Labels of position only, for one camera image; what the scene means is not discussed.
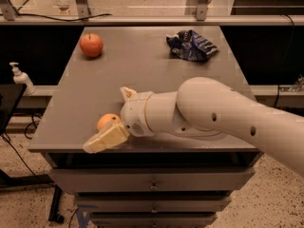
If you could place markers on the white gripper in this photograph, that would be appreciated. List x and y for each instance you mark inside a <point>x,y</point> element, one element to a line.
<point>134,115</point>

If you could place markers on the orange fruit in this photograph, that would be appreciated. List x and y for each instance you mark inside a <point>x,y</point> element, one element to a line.
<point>106,119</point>

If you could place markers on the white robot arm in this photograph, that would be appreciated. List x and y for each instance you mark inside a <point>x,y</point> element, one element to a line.
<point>203,108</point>

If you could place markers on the crumpled blue chip bag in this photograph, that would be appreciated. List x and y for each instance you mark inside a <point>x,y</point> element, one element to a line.
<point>190,46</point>

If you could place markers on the red apple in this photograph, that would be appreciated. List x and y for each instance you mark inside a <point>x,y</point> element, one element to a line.
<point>91,45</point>

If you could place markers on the grey drawer cabinet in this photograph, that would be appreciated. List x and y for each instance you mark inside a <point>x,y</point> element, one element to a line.
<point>138,58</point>

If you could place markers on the top grey drawer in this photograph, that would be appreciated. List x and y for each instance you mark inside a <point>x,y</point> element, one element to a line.
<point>151,179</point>

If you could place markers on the grey drawer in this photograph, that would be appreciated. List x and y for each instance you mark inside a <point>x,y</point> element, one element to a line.
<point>151,179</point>
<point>152,220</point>
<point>153,204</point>

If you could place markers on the middle grey drawer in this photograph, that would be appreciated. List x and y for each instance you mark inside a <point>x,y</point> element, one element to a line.
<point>153,204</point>

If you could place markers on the white pump soap bottle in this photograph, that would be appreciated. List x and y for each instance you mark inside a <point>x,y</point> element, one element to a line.
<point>20,77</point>

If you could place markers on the bottom grey drawer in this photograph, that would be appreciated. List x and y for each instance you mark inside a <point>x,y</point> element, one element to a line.
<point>152,220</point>

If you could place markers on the metal frame rail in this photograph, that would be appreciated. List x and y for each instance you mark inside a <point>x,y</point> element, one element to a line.
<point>154,12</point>

